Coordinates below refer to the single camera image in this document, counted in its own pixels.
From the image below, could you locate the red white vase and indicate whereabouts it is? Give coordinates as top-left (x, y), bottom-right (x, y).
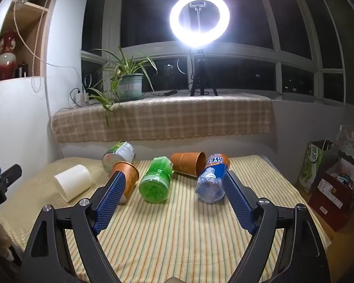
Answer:
top-left (0, 29), bottom-right (18, 81)

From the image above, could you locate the orange cup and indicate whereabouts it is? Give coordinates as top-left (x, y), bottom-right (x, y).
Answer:
top-left (170, 151), bottom-right (207, 177)
top-left (109, 162), bottom-right (140, 204)

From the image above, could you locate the white power strip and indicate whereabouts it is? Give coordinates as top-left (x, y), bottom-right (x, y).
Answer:
top-left (74, 90), bottom-right (90, 106)

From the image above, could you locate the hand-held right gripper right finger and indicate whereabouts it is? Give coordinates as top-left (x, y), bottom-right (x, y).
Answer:
top-left (223, 170), bottom-right (331, 283)

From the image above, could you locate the potted spider plant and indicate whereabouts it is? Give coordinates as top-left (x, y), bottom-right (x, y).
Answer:
top-left (87, 46), bottom-right (158, 127)

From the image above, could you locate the white cable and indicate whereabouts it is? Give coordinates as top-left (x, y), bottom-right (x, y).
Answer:
top-left (13, 1), bottom-right (87, 92)

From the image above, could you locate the green paper bag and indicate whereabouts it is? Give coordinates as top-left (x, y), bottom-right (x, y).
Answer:
top-left (296, 139), bottom-right (333, 195)

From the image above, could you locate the black cable with controller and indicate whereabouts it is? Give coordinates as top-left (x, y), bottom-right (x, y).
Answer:
top-left (143, 89), bottom-right (193, 97)

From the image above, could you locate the window frame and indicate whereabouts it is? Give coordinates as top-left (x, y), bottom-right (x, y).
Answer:
top-left (81, 0), bottom-right (346, 106)

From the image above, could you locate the white cup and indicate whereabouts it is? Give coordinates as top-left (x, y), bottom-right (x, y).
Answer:
top-left (54, 164), bottom-right (93, 203)

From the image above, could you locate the wooden shelf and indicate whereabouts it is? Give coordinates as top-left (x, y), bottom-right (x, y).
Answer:
top-left (0, 0), bottom-right (52, 83)

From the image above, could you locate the ring light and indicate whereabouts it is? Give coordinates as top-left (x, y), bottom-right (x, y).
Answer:
top-left (169, 0), bottom-right (231, 49)

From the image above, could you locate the blue orange plastic bottle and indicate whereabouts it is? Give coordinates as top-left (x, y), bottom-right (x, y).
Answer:
top-left (195, 153), bottom-right (231, 203)

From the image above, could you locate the beaded cord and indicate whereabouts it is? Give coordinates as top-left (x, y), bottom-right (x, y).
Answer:
top-left (29, 0), bottom-right (57, 92)

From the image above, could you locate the green white plastic bottle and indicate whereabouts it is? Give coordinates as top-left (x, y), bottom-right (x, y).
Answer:
top-left (102, 141), bottom-right (136, 174)

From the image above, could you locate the black tripod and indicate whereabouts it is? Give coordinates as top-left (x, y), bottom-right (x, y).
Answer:
top-left (190, 49), bottom-right (219, 97)

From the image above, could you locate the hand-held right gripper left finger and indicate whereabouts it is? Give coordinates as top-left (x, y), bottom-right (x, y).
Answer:
top-left (23, 171), bottom-right (127, 283)

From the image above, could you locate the red cardboard box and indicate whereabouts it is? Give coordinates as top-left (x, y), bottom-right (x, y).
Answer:
top-left (308, 158), bottom-right (354, 232)

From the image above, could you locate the plaid beige cloth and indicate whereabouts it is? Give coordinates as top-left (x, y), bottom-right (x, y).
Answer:
top-left (51, 91), bottom-right (273, 143)

